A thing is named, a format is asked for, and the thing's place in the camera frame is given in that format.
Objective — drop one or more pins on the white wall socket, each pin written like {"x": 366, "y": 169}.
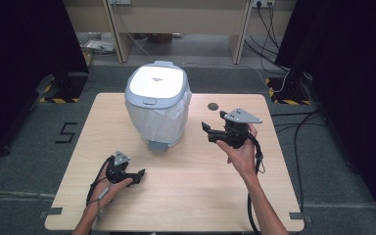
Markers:
{"x": 263, "y": 3}

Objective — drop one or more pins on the clear plastic bin liner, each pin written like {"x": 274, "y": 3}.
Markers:
{"x": 160, "y": 125}

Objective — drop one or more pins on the grey white pedal trash can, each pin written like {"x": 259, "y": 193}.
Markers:
{"x": 156, "y": 84}

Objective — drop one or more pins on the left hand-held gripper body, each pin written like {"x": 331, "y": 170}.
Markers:
{"x": 119, "y": 168}

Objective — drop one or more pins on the black stand base hazard tape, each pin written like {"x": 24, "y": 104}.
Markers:
{"x": 289, "y": 89}
{"x": 66, "y": 89}

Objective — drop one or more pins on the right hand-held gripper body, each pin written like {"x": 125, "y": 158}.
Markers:
{"x": 238, "y": 129}

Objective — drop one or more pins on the black curtain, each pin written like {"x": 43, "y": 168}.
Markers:
{"x": 19, "y": 65}
{"x": 355, "y": 81}

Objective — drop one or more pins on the dark round table grommet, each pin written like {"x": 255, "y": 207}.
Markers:
{"x": 212, "y": 106}

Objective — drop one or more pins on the person's right hand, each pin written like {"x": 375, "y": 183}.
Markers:
{"x": 241, "y": 158}

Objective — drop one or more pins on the clutter of packets under desk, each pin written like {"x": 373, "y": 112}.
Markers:
{"x": 98, "y": 44}

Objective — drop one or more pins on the beige wooden desk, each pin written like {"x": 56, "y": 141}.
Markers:
{"x": 182, "y": 19}

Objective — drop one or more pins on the person's left hand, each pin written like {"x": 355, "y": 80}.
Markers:
{"x": 106, "y": 194}

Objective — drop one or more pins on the grey tape strip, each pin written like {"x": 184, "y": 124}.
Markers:
{"x": 50, "y": 212}
{"x": 300, "y": 216}

